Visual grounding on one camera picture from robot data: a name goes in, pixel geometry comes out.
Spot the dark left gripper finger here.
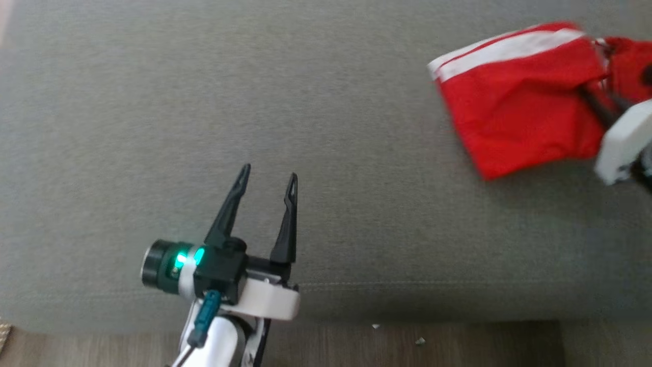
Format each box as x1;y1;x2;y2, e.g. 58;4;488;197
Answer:
268;172;299;267
203;163;252;250

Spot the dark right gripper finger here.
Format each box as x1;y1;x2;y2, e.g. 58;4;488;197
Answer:
577;86;620;129
609;92;636;111

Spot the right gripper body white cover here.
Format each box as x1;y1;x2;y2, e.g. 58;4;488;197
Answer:
594;99;652;187

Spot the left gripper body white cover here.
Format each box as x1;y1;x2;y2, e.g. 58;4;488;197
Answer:
222;256;301;321

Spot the red white striped garment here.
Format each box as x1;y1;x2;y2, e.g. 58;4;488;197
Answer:
427;21;652;180

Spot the grey fabric sofa seat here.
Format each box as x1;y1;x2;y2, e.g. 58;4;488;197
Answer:
0;0;652;335

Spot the left arm cable blue plug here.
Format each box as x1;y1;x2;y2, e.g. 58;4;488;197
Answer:
170;289;223;367

